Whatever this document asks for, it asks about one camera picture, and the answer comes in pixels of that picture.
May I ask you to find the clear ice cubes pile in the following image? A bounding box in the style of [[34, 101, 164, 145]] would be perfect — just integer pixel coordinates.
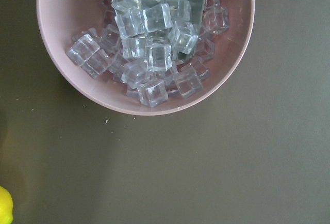
[[66, 0, 229, 107]]

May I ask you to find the metal ice scoop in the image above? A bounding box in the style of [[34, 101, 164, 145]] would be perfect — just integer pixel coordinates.
[[111, 0, 205, 63]]

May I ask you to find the pink bowl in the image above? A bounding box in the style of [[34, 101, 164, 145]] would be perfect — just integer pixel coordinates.
[[36, 0, 255, 116]]

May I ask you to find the whole yellow lemon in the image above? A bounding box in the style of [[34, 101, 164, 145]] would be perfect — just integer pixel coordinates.
[[1, 186, 13, 224]]

